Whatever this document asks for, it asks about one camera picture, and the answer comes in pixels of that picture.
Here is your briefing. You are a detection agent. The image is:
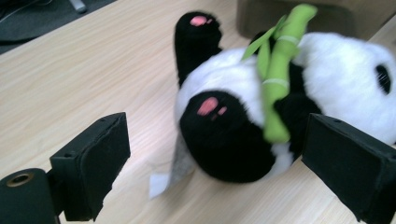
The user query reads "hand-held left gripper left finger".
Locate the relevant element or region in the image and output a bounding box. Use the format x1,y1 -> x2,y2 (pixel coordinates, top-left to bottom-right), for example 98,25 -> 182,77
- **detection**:
49,111 -> 132,222

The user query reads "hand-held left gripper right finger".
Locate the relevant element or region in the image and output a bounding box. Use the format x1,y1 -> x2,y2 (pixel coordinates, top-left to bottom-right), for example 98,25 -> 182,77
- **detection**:
301,112 -> 396,224

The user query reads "panda plush toy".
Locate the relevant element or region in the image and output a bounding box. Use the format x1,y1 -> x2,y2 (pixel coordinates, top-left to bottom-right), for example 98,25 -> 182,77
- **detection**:
148,3 -> 396,200

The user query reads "clear plastic storage box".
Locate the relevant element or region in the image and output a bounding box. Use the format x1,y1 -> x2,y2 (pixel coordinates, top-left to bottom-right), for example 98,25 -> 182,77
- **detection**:
236,0 -> 396,41

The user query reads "small grey bar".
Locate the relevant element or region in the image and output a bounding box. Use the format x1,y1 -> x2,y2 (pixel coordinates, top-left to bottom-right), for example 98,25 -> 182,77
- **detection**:
68,0 -> 88,14

